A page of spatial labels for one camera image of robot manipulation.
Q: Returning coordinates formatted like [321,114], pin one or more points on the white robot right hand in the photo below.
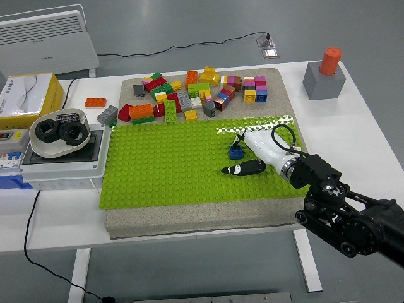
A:
[265,146]

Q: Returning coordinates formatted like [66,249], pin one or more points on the blue square toy brick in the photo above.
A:
[236,153]

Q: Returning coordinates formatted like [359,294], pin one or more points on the pink white brown brick stack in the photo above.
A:
[232,81]

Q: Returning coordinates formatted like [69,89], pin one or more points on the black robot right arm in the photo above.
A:
[353,227]

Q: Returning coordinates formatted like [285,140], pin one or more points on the green studded baseplate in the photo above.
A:
[176,170]

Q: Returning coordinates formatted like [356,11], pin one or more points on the blue magenta pink brick stack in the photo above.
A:
[261,91]

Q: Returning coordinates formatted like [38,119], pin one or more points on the yellow black pink brick stack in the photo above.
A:
[250,93]

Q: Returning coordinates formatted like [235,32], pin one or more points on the brown blue red brick stack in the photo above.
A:
[223,98]

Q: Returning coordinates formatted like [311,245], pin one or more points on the dark grey sloped brick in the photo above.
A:
[209,109]

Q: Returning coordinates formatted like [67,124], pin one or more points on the yellow pink small stack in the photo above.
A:
[206,94]

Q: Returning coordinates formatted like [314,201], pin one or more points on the yellow square brick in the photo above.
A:
[190,115]
[176,86]

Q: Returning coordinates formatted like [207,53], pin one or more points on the white square brick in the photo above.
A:
[195,102]

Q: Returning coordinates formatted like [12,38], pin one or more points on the grey block holder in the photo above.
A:
[322,85]

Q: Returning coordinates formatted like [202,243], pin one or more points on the lime green wide brick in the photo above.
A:
[198,88]

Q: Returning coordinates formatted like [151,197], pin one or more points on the yellow arch brick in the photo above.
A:
[209,76]

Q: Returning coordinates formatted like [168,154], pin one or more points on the grey-brown foam mat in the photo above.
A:
[205,217]

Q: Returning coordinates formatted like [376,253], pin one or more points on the grey long brick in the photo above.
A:
[107,115]
[184,100]

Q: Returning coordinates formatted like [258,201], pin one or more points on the closed metal floor socket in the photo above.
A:
[270,53]

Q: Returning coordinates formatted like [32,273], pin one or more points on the lime green long brick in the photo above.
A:
[170,110]

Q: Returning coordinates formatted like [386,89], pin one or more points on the orange tall brick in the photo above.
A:
[191,77]

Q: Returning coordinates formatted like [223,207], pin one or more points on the open metal floor socket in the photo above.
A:
[264,41]

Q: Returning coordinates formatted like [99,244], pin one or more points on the orange cylinder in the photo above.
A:
[329,61]

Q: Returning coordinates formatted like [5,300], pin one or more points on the yellow white brick stack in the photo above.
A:
[161,97]

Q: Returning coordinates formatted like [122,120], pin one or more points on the white table leg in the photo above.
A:
[307,262]
[79,274]

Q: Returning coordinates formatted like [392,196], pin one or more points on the dark green flat brick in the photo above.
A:
[143,120]

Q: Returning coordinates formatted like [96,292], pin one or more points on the red long brick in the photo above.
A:
[155,84]

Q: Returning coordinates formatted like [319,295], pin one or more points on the pink yellow small brick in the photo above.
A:
[146,80]

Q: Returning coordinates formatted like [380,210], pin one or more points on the dark grey small brick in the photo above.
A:
[139,90]

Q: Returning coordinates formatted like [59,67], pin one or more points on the red sloped brick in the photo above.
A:
[124,113]

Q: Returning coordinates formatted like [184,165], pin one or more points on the dark green small brick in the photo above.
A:
[112,123]

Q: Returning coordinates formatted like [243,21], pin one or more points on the orange flat long brick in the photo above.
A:
[95,102]

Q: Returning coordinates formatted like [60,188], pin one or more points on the small purple circuit board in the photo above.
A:
[67,118]

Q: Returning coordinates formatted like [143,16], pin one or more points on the large black hex nut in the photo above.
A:
[39,132]
[64,135]

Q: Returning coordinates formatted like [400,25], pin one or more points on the white shallow bowl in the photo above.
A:
[52,150]

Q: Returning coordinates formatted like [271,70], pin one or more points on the black round plug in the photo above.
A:
[109,299]

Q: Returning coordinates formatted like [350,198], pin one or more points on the white panel heater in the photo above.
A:
[44,47]

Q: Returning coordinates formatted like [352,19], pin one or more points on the yellow white tissue box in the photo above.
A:
[25,94]

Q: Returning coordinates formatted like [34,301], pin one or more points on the grey circuit breaker unit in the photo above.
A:
[12,145]

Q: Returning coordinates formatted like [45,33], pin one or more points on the grey electrical enclosure box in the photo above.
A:
[63,173]

